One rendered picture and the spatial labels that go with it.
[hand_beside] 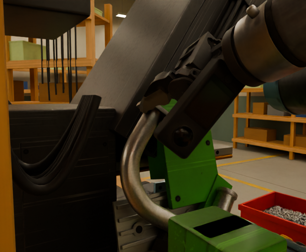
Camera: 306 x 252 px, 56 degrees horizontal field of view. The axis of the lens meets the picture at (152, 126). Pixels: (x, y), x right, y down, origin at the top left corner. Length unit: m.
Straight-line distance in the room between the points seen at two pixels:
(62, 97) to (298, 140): 4.62
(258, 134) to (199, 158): 6.36
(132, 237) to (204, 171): 0.17
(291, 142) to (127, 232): 5.96
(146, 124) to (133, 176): 0.08
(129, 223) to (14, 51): 3.34
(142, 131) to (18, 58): 3.28
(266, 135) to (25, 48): 5.07
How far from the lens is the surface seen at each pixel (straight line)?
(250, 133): 7.01
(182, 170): 0.52
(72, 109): 0.50
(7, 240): 0.18
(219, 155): 0.75
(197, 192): 0.54
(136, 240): 0.50
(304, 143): 6.32
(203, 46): 0.39
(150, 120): 0.46
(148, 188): 1.08
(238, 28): 0.32
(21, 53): 3.65
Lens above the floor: 1.26
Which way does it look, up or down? 6 degrees down
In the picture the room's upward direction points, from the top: straight up
